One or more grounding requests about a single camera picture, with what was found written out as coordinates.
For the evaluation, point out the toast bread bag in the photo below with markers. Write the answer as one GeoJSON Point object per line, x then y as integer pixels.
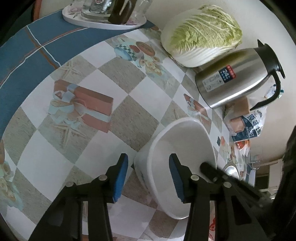
{"type": "Point", "coordinates": [242, 122]}

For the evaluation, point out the stainless steel thermos jug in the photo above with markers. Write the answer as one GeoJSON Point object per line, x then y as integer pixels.
{"type": "Point", "coordinates": [238, 74]}

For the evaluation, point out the plain white bowl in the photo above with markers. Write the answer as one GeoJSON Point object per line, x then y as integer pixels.
{"type": "Point", "coordinates": [167, 162]}

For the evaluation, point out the orange snack packet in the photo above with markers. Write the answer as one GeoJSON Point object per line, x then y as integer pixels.
{"type": "Point", "coordinates": [243, 147]}

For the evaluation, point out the patterned checkered tablecloth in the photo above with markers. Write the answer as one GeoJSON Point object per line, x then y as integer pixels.
{"type": "Point", "coordinates": [81, 134]}

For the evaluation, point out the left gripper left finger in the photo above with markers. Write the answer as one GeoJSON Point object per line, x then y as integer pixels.
{"type": "Point", "coordinates": [63, 219]}

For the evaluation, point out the dark glass on tray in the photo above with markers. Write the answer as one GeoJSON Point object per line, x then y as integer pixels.
{"type": "Point", "coordinates": [121, 12]}

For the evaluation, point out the upturned drinking glass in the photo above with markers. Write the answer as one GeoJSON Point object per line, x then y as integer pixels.
{"type": "Point", "coordinates": [141, 7]}

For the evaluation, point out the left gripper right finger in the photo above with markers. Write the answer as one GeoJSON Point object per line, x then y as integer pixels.
{"type": "Point", "coordinates": [234, 218]}

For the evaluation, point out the blue tablecloth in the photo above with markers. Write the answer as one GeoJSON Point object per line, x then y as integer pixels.
{"type": "Point", "coordinates": [31, 55]}

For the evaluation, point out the napa cabbage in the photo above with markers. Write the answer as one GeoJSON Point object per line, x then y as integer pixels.
{"type": "Point", "coordinates": [197, 36]}

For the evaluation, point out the glass pitcher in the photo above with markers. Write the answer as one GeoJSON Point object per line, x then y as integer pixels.
{"type": "Point", "coordinates": [256, 157]}

